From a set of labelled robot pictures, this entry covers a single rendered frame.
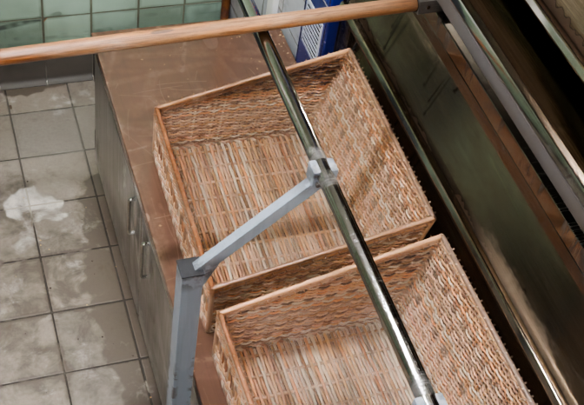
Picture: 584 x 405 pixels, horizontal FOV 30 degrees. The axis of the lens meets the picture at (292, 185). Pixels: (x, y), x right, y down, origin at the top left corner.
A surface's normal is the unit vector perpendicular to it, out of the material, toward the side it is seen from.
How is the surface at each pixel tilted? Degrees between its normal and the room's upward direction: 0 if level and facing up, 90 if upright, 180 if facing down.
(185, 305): 90
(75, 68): 90
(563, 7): 70
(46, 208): 0
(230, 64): 0
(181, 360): 90
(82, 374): 0
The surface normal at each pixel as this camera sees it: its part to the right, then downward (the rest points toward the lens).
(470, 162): -0.84, -0.10
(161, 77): 0.12, -0.68
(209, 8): 0.30, 0.72
